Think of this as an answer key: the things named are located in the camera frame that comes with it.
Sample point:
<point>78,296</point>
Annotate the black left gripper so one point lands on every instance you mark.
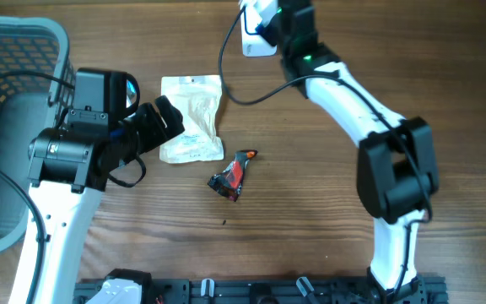
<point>157,132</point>

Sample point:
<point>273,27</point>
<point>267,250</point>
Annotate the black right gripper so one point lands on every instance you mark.
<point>266,34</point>

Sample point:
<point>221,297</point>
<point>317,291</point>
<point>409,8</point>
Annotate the white plastic pouch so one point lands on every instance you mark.
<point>198,99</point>

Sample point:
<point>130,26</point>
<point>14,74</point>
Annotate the red dark small package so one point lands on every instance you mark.
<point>229,182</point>

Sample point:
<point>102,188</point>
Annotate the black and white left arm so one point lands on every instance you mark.
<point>70,165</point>

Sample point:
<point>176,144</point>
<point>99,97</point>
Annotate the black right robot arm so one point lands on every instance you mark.
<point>396,171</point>

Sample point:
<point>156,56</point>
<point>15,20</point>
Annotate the white barcode scanner box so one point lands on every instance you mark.
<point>253,45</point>

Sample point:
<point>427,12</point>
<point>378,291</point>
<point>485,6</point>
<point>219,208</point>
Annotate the grey plastic mesh basket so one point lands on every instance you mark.
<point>34,60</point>

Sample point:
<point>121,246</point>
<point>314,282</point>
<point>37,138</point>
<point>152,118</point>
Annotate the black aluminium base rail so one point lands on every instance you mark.
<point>140,287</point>

